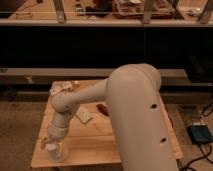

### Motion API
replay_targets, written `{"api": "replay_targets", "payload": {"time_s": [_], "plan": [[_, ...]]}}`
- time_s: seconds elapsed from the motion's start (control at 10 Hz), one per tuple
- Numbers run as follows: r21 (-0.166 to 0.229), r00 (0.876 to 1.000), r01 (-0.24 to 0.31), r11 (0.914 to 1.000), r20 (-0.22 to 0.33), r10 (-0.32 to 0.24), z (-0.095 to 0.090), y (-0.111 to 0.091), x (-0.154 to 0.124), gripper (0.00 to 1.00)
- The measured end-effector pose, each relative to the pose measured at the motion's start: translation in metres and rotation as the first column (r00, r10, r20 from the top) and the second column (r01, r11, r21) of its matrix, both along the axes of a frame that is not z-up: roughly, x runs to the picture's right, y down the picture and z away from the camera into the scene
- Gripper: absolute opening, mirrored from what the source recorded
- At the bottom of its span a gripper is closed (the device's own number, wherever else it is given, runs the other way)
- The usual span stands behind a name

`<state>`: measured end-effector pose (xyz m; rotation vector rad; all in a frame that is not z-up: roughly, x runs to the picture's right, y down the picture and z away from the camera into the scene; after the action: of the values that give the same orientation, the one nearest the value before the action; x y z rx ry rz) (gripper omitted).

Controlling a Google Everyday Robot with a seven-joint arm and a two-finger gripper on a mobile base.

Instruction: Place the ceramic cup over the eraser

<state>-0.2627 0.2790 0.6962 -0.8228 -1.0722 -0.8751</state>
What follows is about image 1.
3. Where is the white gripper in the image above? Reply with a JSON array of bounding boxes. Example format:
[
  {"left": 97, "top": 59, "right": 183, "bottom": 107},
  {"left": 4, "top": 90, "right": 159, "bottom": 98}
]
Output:
[{"left": 40, "top": 121, "right": 68, "bottom": 158}]

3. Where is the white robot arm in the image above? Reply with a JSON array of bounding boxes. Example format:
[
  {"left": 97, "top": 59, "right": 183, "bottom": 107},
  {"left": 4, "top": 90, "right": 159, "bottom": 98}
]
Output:
[{"left": 44, "top": 64, "right": 179, "bottom": 171}]

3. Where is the white flat sponge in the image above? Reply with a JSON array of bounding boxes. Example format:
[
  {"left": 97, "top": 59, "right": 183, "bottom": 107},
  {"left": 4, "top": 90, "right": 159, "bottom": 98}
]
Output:
[{"left": 76, "top": 107, "right": 92, "bottom": 124}]

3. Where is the brown red chili toy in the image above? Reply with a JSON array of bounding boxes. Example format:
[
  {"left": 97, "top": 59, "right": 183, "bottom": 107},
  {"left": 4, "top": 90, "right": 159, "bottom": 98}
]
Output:
[{"left": 96, "top": 104, "right": 108, "bottom": 116}]

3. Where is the black power adapter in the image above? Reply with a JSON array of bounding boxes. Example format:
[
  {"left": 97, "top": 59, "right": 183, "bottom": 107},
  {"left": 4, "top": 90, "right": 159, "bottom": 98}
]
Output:
[{"left": 187, "top": 125, "right": 213, "bottom": 144}]

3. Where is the black floor cable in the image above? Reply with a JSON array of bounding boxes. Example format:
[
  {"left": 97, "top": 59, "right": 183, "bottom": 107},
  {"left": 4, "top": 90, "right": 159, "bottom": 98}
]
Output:
[{"left": 176, "top": 101, "right": 213, "bottom": 171}]

